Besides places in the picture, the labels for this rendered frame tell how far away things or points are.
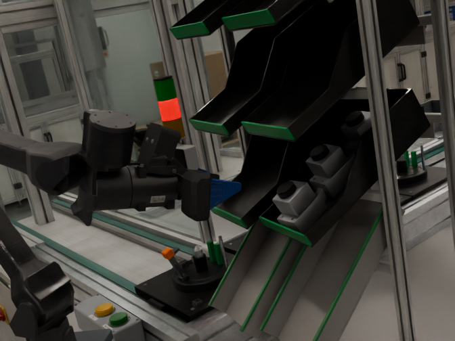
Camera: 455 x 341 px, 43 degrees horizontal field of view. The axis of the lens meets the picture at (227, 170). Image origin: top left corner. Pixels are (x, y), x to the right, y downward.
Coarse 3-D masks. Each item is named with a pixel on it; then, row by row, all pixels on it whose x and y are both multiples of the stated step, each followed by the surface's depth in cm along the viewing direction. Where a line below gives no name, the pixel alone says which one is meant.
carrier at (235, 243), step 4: (240, 236) 153; (244, 236) 153; (232, 240) 152; (236, 240) 151; (240, 240) 151; (224, 244) 150; (228, 244) 150; (232, 244) 149; (236, 244) 148; (224, 248) 149; (228, 248) 147; (232, 248) 146; (236, 248) 146; (228, 252) 148; (232, 252) 146
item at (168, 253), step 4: (168, 248) 126; (176, 248) 128; (164, 252) 126; (168, 252) 126; (172, 252) 126; (176, 252) 127; (164, 256) 127; (168, 256) 126; (172, 256) 127; (172, 260) 127; (176, 260) 127; (172, 264) 127; (176, 264) 127; (176, 268) 128; (180, 268) 128; (180, 272) 128; (184, 272) 129; (180, 276) 129
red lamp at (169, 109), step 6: (162, 102) 143; (168, 102) 143; (174, 102) 143; (162, 108) 143; (168, 108) 143; (174, 108) 143; (162, 114) 144; (168, 114) 143; (174, 114) 144; (180, 114) 145; (162, 120) 145
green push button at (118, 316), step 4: (120, 312) 124; (112, 316) 123; (116, 316) 123; (120, 316) 122; (124, 316) 122; (112, 320) 121; (116, 320) 121; (120, 320) 121; (124, 320) 121; (112, 324) 121; (116, 324) 121; (120, 324) 121
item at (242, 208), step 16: (256, 144) 110; (272, 144) 111; (288, 144) 98; (304, 144) 99; (256, 160) 110; (272, 160) 110; (288, 160) 98; (240, 176) 109; (256, 176) 109; (272, 176) 105; (288, 176) 99; (240, 192) 108; (256, 192) 104; (272, 192) 98; (224, 208) 106; (240, 208) 103; (256, 208) 97; (240, 224) 97
